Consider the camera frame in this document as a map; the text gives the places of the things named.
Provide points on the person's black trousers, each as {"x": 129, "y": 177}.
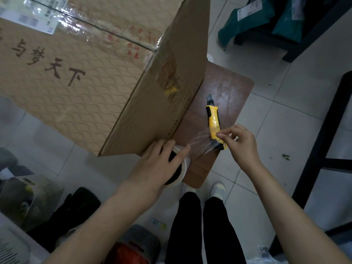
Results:
{"x": 187, "y": 230}

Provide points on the small dark scrap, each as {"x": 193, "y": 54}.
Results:
{"x": 286, "y": 157}

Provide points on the brown wooden board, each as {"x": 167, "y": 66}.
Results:
{"x": 231, "y": 87}

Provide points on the grey plastic basket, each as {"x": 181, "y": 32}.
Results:
{"x": 143, "y": 239}

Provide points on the stretch film roll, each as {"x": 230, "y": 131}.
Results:
{"x": 183, "y": 175}

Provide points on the red cloth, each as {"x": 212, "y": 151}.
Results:
{"x": 123, "y": 255}

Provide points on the person's right forearm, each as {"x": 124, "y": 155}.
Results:
{"x": 288, "y": 217}

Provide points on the person's right hand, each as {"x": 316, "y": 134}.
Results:
{"x": 244, "y": 148}

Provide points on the person's right white shoe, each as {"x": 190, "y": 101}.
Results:
{"x": 217, "y": 191}

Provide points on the loose white slatted basket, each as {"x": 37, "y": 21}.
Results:
{"x": 46, "y": 195}

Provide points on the clear plastic bag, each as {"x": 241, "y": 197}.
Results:
{"x": 261, "y": 257}

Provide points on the black metal table frame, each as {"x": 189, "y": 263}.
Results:
{"x": 323, "y": 134}

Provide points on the person's left hand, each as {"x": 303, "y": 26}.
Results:
{"x": 154, "y": 173}

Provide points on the dark shelf unit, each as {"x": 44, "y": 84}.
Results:
{"x": 316, "y": 32}

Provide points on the yellow utility knife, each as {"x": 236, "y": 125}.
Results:
{"x": 213, "y": 120}

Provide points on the small paper label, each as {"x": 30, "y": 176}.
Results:
{"x": 158, "y": 223}

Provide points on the person's left forearm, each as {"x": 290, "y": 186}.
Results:
{"x": 104, "y": 225}

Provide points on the brown cardboard box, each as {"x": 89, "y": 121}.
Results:
{"x": 96, "y": 93}

